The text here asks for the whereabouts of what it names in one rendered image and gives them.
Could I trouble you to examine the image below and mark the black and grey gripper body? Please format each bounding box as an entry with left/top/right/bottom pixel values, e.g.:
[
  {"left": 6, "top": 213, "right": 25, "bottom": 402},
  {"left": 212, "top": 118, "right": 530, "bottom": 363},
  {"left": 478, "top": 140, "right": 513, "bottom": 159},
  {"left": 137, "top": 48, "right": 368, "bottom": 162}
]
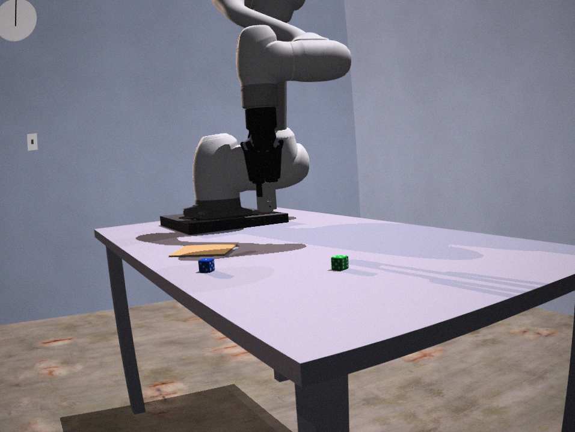
[{"left": 245, "top": 107, "right": 277, "bottom": 152}]

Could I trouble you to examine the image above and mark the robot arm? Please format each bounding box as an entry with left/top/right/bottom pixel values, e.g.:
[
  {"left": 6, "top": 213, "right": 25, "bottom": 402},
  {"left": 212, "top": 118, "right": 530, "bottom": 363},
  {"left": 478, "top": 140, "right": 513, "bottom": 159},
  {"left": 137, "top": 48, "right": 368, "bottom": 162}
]
[{"left": 181, "top": 0, "right": 351, "bottom": 219}]

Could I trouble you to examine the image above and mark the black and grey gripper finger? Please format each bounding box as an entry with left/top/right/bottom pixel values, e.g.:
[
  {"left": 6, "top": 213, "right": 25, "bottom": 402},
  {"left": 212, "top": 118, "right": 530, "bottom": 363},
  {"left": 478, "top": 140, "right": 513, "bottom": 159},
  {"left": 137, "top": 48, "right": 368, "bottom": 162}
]
[
  {"left": 265, "top": 136, "right": 284, "bottom": 209},
  {"left": 241, "top": 135, "right": 268, "bottom": 211}
]

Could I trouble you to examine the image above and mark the tan flat mat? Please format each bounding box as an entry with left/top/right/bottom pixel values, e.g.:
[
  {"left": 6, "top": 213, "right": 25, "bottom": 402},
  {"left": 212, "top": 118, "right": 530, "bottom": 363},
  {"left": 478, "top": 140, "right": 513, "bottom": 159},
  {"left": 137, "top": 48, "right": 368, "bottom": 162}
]
[{"left": 169, "top": 244, "right": 238, "bottom": 257}]

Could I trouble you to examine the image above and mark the blue die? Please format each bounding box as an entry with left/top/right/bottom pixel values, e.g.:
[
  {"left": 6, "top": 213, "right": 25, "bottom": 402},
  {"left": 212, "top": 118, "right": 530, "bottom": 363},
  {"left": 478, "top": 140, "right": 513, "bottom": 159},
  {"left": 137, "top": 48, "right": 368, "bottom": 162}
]
[{"left": 198, "top": 258, "right": 215, "bottom": 273}]

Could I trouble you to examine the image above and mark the white die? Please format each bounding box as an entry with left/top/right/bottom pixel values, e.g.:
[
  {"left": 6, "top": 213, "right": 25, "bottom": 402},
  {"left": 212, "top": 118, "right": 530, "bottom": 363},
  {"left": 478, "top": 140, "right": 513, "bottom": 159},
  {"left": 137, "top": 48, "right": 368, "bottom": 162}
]
[{"left": 260, "top": 201, "right": 274, "bottom": 212}]

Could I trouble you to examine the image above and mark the green die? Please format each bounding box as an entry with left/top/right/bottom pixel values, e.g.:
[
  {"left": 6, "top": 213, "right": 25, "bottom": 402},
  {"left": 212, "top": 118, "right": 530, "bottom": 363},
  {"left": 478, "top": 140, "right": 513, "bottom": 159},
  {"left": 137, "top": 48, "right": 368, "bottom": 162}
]
[{"left": 331, "top": 255, "right": 349, "bottom": 271}]

